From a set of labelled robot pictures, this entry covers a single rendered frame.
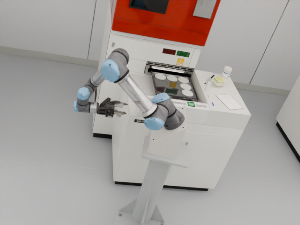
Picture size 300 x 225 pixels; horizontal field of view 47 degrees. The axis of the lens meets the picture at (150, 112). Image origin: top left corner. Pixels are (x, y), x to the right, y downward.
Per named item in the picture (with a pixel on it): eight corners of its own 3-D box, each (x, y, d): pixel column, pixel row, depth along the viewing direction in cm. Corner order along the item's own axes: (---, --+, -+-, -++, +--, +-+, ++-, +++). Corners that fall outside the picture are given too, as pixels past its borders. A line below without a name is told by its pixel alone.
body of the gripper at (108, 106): (114, 118, 238) (96, 116, 235) (113, 110, 245) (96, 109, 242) (115, 108, 234) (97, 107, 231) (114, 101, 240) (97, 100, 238)
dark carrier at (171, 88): (152, 72, 312) (152, 71, 312) (188, 77, 320) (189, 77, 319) (157, 93, 285) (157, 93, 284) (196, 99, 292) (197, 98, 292)
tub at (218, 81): (211, 82, 307) (214, 76, 303) (218, 82, 310) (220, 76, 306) (215, 87, 302) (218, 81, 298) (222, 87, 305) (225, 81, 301)
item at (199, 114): (136, 108, 274) (140, 94, 266) (202, 117, 286) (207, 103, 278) (137, 116, 266) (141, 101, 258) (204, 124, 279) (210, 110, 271)
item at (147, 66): (143, 72, 317) (146, 64, 312) (189, 80, 327) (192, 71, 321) (144, 74, 316) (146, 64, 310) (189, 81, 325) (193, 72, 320)
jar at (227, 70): (220, 74, 325) (223, 65, 319) (227, 75, 326) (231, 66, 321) (222, 78, 319) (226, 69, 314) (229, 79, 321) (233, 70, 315)
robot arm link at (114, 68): (172, 114, 221) (119, 47, 199) (165, 131, 211) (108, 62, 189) (158, 119, 228) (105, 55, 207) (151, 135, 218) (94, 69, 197)
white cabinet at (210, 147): (110, 140, 361) (125, 73, 315) (197, 149, 383) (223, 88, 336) (111, 188, 310) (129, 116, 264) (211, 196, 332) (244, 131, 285)
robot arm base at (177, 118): (186, 123, 226) (179, 112, 221) (165, 133, 229) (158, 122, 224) (183, 111, 239) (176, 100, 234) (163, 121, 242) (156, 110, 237)
